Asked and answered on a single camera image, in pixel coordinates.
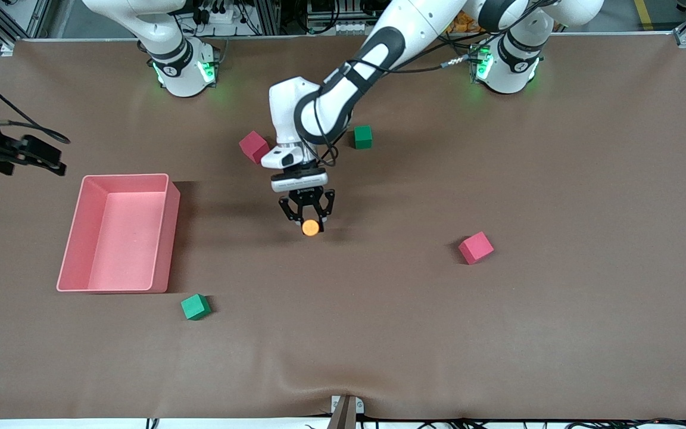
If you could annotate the pink plastic tray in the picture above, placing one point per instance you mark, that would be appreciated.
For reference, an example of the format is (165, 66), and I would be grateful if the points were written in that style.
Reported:
(122, 250)

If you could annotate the white terminal block row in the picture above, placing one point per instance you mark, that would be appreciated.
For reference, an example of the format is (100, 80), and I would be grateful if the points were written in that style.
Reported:
(337, 27)

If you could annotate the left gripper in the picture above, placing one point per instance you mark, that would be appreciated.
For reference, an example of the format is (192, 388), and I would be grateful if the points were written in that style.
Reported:
(306, 195)

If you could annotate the metal table clamp bracket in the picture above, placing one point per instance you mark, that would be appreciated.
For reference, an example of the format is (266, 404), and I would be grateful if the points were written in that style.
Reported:
(346, 411)

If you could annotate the orange snack bag pile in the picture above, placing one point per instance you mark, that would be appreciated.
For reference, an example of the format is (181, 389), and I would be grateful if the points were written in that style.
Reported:
(465, 24)

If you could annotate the pink foam cube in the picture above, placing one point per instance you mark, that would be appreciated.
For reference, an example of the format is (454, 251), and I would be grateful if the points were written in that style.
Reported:
(476, 247)
(252, 144)

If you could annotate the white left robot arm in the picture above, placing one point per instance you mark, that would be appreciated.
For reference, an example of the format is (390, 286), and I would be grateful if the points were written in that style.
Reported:
(414, 24)

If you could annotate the white power strip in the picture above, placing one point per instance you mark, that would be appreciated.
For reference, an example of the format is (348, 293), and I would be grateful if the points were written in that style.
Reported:
(218, 15)

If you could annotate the aluminium frame corner bracket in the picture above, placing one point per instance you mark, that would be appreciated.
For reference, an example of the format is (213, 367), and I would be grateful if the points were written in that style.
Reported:
(685, 37)
(8, 47)

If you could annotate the yellow mushroom push button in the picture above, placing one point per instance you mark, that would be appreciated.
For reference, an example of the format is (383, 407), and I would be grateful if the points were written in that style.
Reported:
(311, 227)

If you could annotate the green foam cube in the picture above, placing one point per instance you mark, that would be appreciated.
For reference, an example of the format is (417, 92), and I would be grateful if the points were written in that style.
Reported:
(195, 307)
(362, 137)

